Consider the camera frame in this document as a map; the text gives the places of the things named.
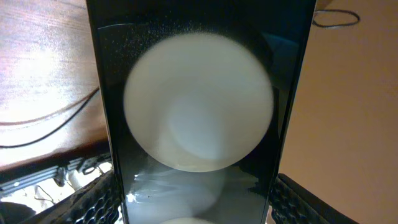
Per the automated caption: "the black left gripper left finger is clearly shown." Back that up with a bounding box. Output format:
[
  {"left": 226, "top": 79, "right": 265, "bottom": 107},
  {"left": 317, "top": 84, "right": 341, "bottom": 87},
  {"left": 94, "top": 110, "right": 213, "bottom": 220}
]
[{"left": 22, "top": 170, "right": 121, "bottom": 224}]

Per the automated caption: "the black Galaxy flip phone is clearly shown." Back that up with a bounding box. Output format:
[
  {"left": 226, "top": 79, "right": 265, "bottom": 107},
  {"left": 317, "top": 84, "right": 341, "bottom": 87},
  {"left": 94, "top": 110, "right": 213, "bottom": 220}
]
[{"left": 86, "top": 0, "right": 317, "bottom": 223}]

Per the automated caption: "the thin black charger cable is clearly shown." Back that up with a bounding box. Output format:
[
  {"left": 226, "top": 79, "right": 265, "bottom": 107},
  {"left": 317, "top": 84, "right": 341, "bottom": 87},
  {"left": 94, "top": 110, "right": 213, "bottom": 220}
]
[{"left": 0, "top": 86, "right": 101, "bottom": 149}]

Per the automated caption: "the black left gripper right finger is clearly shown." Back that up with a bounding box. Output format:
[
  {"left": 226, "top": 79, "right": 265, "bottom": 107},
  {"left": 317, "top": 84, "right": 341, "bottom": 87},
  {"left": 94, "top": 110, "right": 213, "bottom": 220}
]
[{"left": 269, "top": 174, "right": 358, "bottom": 224}]

